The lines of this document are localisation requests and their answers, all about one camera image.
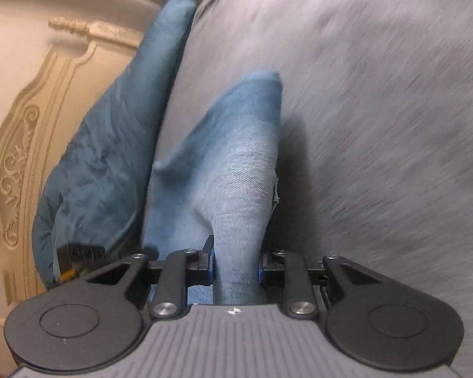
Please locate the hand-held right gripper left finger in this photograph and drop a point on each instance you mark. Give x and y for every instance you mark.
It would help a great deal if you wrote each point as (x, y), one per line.
(207, 260)

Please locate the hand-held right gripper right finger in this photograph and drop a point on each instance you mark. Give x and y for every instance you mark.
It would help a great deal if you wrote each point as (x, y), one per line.
(265, 269)

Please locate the light blue jeans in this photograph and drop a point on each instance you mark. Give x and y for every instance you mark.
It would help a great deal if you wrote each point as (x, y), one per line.
(228, 165)

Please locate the teal blue duvet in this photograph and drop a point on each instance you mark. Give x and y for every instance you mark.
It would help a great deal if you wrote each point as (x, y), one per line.
(114, 145)

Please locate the carved beige headboard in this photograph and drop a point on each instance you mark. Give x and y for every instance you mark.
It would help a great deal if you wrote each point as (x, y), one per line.
(19, 157)

